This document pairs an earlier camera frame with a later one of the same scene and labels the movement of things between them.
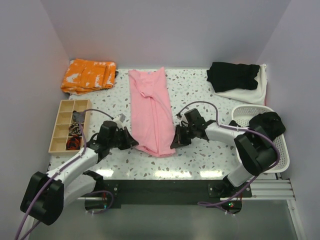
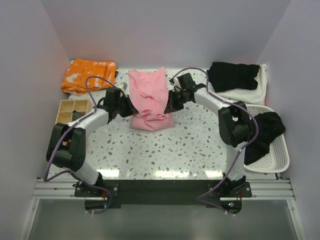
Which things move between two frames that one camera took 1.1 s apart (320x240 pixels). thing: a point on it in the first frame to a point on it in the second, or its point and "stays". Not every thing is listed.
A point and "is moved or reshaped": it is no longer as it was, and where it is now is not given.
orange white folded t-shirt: (83, 76) stays
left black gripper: (129, 141) to (131, 110)
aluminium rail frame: (272, 189) stays
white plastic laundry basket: (241, 114) stays
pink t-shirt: (152, 112) is moved or reshaped
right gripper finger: (179, 137) to (174, 102)
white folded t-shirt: (256, 96) stays
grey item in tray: (78, 116) stays
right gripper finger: (185, 140) to (178, 103)
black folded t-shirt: (224, 76) stays
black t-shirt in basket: (270, 123) stays
